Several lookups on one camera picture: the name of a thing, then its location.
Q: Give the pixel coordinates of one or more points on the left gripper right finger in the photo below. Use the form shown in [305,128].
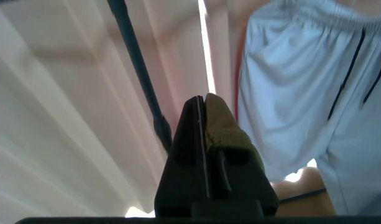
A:
[249,189]

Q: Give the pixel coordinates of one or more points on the black clothes rack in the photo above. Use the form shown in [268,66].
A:
[137,62]

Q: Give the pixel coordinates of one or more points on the green garment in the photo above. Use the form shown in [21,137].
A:
[221,124]

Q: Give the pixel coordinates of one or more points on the pale grey shorts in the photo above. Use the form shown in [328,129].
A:
[302,93]

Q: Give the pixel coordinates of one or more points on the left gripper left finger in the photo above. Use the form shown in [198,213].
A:
[181,180]

